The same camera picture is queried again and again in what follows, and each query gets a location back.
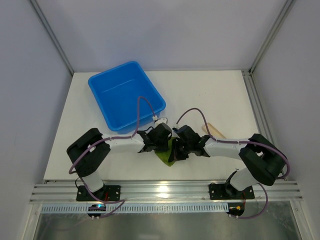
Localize left aluminium frame post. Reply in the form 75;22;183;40
28;0;75;76

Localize blue plastic bin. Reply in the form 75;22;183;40
88;61;166;134

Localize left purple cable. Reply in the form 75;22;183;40
68;96;158;218

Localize right aluminium side rail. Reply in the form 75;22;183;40
241;70;287;181

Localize aluminium frame post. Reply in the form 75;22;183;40
248;0;296;75
28;0;75;76

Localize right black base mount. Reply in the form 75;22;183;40
208;182;255;200

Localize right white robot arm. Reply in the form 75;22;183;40
169;125;288;199

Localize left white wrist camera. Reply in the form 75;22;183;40
152;115;168;127

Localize beige cutlery tray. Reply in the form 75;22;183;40
202;122;226;139

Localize right aluminium frame post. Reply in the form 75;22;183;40
248;0;296;75

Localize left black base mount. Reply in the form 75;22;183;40
76;185;121;202

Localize aluminium front rail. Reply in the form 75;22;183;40
29;180;303;204

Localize green paper napkin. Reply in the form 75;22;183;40
155;137;176;167

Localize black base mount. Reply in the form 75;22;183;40
208;182;255;200
76;185;121;202

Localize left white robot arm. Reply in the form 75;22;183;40
66;123;172;203

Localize white slotted cable duct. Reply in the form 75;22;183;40
40;202;229;214

